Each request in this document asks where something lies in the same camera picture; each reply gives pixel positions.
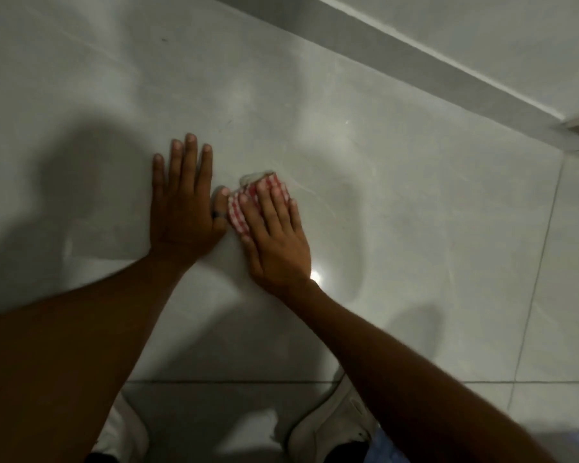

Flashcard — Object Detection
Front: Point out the white right shoe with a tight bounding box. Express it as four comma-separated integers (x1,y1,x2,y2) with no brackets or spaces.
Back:
287,375,380,463

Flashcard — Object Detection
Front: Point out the person's left hand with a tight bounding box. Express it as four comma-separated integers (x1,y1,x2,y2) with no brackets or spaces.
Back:
150,133,231,273

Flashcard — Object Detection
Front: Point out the person's right forearm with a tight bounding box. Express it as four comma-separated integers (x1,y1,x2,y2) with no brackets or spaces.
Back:
274,278,560,463

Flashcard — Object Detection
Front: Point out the white left shoe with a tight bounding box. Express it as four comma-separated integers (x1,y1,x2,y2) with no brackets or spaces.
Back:
91,393,150,463

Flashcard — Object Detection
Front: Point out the person's right hand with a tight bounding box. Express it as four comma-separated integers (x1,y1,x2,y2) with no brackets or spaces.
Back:
238,180,314,297

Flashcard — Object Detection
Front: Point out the black sock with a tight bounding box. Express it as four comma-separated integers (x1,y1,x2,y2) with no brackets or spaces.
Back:
322,441,370,463

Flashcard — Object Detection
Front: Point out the blue jeans leg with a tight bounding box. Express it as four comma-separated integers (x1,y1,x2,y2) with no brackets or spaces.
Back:
366,429,412,463

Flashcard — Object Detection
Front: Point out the white shoe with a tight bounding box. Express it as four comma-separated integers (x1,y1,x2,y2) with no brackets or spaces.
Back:
287,375,380,463
91,393,150,463

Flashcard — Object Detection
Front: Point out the person's left forearm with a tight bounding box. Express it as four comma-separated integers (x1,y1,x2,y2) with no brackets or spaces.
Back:
0,250,195,463

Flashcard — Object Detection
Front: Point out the red white checkered cloth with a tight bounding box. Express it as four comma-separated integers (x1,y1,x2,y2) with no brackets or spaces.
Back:
228,172,290,237

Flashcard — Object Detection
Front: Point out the grey baseboard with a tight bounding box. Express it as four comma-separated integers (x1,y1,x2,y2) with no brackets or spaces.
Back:
207,0,579,165

